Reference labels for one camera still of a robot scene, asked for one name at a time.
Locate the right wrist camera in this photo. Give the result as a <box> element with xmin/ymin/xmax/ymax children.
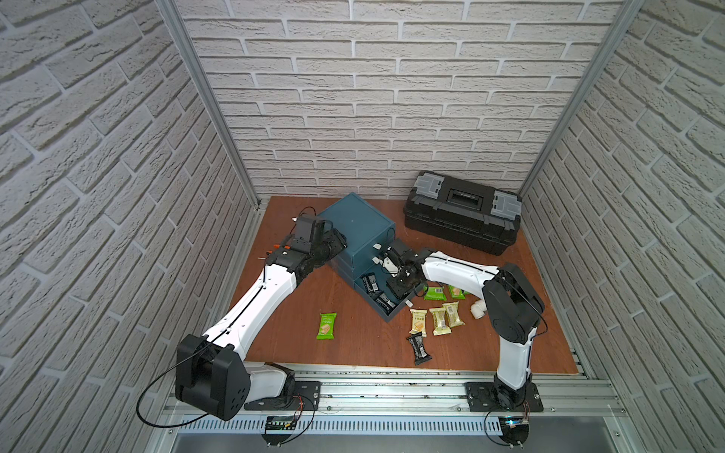
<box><xmin>378</xmin><ymin>256</ymin><xmax>400</xmax><ymax>276</ymax></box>

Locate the aluminium mounting rail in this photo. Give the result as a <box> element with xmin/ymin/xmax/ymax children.
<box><xmin>285</xmin><ymin>364</ymin><xmax>626</xmax><ymax>417</ymax></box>

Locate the left corner aluminium profile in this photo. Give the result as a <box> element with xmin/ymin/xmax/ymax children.
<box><xmin>157</xmin><ymin>0</ymin><xmax>261</xmax><ymax>210</ymax></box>

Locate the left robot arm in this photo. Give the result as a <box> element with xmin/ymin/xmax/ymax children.
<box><xmin>175</xmin><ymin>214</ymin><xmax>347</xmax><ymax>421</ymax></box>

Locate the corner aluminium profile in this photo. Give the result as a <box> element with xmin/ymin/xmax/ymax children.
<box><xmin>157</xmin><ymin>0</ymin><xmax>261</xmax><ymax>210</ymax></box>
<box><xmin>518</xmin><ymin>0</ymin><xmax>645</xmax><ymax>197</ymax></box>

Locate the teal drawer cabinet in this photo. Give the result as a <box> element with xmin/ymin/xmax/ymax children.
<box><xmin>319</xmin><ymin>193</ymin><xmax>396</xmax><ymax>288</ymax></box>

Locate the teal bottom drawer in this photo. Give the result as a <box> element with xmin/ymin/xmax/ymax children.
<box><xmin>352</xmin><ymin>270</ymin><xmax>415</xmax><ymax>322</ymax></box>

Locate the right corner aluminium profile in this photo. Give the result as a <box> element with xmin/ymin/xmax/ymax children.
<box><xmin>518</xmin><ymin>0</ymin><xmax>645</xmax><ymax>197</ymax></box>

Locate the yellow cookie packet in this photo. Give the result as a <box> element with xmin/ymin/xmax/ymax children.
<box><xmin>429</xmin><ymin>307</ymin><xmax>451</xmax><ymax>336</ymax></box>
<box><xmin>443</xmin><ymin>302</ymin><xmax>466</xmax><ymax>328</ymax></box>
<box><xmin>410</xmin><ymin>309</ymin><xmax>428</xmax><ymax>338</ymax></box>

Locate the white pipe fitting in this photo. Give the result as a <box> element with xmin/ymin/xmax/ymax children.
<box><xmin>470</xmin><ymin>299</ymin><xmax>487</xmax><ymax>319</ymax></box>

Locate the green cookie packet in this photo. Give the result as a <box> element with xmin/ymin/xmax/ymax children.
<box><xmin>316</xmin><ymin>313</ymin><xmax>337</xmax><ymax>340</ymax></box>
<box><xmin>424</xmin><ymin>287</ymin><xmax>447</xmax><ymax>302</ymax></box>
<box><xmin>449</xmin><ymin>285</ymin><xmax>466</xmax><ymax>300</ymax></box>

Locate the right controller board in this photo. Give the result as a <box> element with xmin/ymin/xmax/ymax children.
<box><xmin>498</xmin><ymin>417</ymin><xmax>530</xmax><ymax>447</ymax></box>

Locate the controller board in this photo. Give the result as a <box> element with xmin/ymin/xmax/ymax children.
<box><xmin>262</xmin><ymin>415</ymin><xmax>298</xmax><ymax>447</ymax></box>
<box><xmin>498</xmin><ymin>417</ymin><xmax>530</xmax><ymax>447</ymax></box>

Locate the left controller board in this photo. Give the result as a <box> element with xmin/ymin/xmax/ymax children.
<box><xmin>262</xmin><ymin>415</ymin><xmax>298</xmax><ymax>447</ymax></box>

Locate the black plastic toolbox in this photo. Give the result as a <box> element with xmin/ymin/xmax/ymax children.
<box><xmin>403</xmin><ymin>171</ymin><xmax>522</xmax><ymax>256</ymax></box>

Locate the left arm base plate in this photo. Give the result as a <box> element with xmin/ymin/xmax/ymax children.
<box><xmin>247</xmin><ymin>381</ymin><xmax>322</xmax><ymax>411</ymax></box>

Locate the black cookie packet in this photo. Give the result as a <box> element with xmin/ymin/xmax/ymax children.
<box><xmin>375</xmin><ymin>292</ymin><xmax>396</xmax><ymax>314</ymax></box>
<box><xmin>361</xmin><ymin>273</ymin><xmax>379</xmax><ymax>294</ymax></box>
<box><xmin>407</xmin><ymin>332</ymin><xmax>432</xmax><ymax>366</ymax></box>

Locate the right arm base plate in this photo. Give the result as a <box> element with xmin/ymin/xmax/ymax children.
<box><xmin>464</xmin><ymin>381</ymin><xmax>544</xmax><ymax>413</ymax></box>

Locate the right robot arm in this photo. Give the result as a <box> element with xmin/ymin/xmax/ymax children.
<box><xmin>373</xmin><ymin>240</ymin><xmax>545</xmax><ymax>407</ymax></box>

